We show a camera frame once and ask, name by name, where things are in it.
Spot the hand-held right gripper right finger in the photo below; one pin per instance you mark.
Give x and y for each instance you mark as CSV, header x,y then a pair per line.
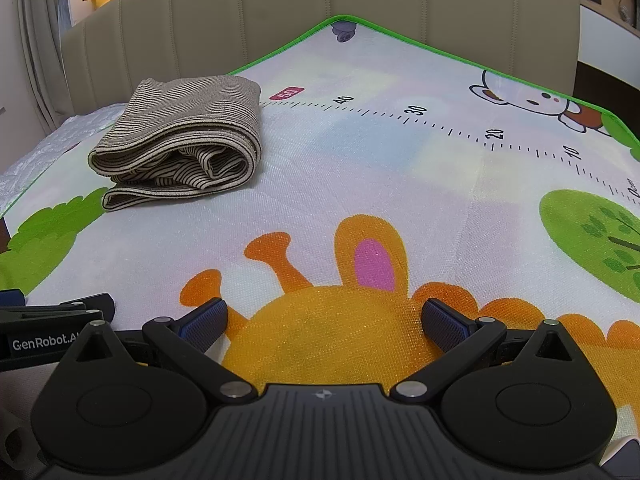
x,y
442,327

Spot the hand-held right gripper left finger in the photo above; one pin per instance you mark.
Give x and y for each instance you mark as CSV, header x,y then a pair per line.
x,y
205,322

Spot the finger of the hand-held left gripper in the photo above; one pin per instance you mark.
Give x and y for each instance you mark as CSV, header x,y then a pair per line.
x,y
90,305
10,298

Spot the striped beige shirt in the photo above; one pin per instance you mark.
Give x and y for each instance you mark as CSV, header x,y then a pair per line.
x,y
190,110

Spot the person's left hand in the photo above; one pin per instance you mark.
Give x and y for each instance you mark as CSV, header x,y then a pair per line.
x,y
15,410

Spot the white quilted bed cover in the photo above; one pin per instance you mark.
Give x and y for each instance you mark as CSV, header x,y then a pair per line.
x,y
55,145

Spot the cartoon printed play mat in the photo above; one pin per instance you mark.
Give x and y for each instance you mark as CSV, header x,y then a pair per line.
x,y
375,170

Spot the beige curtain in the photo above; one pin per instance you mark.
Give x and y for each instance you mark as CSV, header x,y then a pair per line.
x,y
40,50

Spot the beige padded headboard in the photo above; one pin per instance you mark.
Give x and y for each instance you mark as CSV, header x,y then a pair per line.
x,y
400,0

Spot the white desk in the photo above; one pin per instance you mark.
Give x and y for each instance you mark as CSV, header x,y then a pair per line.
x,y
610,35

